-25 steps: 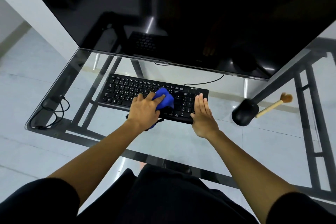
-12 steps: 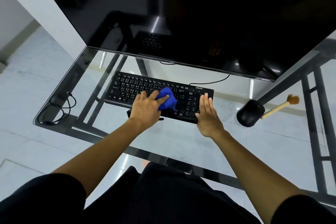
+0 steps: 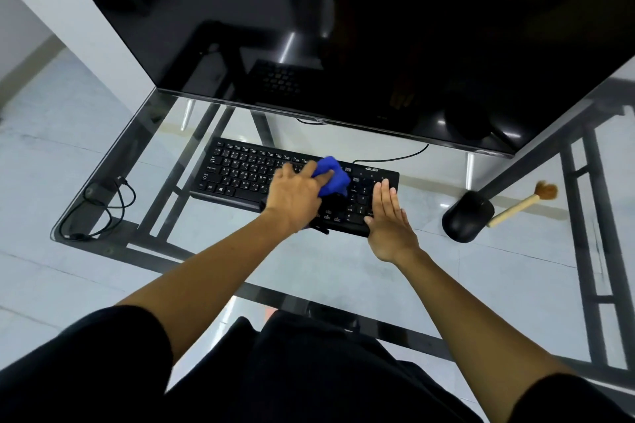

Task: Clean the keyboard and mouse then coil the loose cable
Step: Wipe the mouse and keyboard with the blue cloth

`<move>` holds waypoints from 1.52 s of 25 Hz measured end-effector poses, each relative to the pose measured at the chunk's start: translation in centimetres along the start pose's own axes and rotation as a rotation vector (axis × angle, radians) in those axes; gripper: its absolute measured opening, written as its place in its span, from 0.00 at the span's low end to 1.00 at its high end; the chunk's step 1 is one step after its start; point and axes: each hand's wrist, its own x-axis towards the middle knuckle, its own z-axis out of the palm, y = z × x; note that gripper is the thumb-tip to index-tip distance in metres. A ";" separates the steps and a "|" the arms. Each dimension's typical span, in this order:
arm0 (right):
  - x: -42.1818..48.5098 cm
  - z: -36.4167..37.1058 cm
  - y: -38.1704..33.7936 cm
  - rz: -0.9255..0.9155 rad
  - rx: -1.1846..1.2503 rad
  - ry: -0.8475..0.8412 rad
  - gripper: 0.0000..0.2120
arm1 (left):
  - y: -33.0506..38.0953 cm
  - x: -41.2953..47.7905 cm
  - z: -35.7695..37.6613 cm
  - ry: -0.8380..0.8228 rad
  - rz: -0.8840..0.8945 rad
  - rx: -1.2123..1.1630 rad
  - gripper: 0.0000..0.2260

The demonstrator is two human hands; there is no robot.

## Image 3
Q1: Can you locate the person's left forearm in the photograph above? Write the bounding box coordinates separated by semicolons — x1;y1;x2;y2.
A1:
116;209;298;367

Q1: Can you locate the black computer keyboard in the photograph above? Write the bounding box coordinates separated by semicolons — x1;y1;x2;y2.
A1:
190;137;401;238

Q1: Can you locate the person's right hand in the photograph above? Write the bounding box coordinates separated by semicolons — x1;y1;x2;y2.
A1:
363;179;423;265

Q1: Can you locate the black computer mouse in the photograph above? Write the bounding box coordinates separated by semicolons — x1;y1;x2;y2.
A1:
442;191;496;244

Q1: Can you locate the person's black clothing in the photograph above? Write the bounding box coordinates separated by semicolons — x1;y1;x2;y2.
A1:
0;305;635;423

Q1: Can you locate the blue cleaning cloth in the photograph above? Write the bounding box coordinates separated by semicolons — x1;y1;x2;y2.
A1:
311;156;352;198

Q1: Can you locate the black coiled power cable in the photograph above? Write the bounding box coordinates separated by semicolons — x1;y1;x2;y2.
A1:
59;177;138;242

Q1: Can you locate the person's left hand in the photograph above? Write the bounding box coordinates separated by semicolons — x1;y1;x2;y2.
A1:
261;160;334;234

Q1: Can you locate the black metal desk frame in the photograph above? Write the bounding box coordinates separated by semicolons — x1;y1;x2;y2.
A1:
50;76;635;389

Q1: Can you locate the black computer monitor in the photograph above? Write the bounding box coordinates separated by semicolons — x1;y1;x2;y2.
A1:
50;0;635;159

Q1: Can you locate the black keyboard cable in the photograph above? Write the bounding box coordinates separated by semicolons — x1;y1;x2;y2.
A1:
352;143;430;165

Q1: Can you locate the wooden handled dusting brush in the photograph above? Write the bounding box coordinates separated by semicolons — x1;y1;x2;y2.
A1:
487;181;559;228

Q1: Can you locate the person's right forearm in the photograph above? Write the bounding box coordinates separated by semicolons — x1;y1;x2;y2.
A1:
396;248;582;423

